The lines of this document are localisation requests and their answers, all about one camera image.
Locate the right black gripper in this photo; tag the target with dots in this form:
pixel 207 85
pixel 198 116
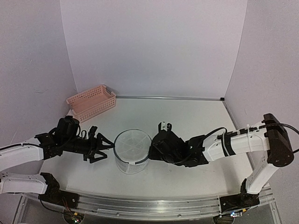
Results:
pixel 153 154

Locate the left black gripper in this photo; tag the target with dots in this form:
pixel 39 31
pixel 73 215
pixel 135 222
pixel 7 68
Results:
pixel 92 149

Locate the white mesh laundry bag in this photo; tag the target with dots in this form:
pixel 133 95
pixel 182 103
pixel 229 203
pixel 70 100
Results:
pixel 131 150

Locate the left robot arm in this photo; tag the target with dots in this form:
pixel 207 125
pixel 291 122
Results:
pixel 39 148

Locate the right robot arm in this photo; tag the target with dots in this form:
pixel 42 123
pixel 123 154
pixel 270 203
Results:
pixel 268 136

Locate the pink plastic basket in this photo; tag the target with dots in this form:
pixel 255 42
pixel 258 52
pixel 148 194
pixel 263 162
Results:
pixel 92 102

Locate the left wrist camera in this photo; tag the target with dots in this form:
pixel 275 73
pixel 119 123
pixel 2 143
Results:
pixel 92 131

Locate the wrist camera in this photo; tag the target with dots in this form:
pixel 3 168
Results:
pixel 92 131
pixel 164 127

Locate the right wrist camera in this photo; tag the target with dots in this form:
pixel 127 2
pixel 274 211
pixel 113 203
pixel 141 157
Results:
pixel 164 127

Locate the aluminium front rail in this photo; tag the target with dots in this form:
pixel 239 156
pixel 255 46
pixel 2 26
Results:
pixel 156 209

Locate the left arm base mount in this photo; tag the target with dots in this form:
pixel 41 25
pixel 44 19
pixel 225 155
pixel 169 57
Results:
pixel 55 195

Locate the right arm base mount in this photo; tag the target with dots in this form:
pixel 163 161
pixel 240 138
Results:
pixel 240 201

